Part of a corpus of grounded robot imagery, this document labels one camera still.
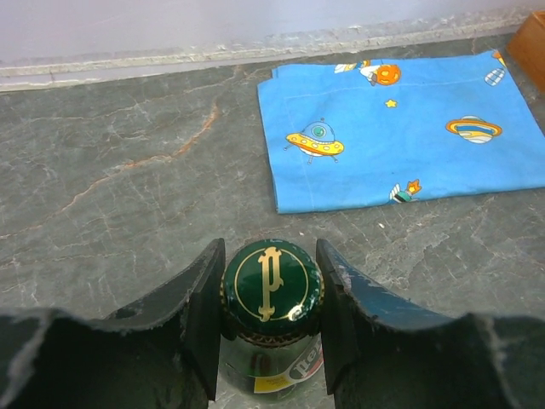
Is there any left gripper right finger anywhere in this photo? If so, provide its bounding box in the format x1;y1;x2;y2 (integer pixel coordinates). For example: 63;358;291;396
316;239;544;408

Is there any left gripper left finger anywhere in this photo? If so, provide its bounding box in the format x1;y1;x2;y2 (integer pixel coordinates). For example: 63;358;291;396
1;239;226;408

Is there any green glass bottle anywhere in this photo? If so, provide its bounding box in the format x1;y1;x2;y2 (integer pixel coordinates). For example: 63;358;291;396
219;239;324;403

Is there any blue space print cloth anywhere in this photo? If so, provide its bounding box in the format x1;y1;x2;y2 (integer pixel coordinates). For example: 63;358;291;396
257;50;544;214

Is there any orange wooden compartment tray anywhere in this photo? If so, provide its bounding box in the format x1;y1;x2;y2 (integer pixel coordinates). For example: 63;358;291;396
507;10;545;94

